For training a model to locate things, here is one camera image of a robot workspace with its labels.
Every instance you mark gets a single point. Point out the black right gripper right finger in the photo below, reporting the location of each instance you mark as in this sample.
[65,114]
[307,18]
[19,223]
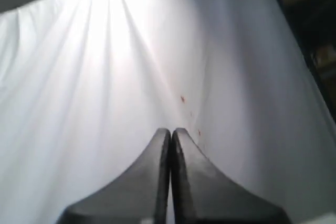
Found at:
[204,194]

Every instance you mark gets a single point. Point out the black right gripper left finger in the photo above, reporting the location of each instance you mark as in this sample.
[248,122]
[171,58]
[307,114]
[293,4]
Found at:
[138,195]

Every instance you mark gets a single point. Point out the white backdrop cloth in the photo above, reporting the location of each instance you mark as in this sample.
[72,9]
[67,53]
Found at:
[85,84]

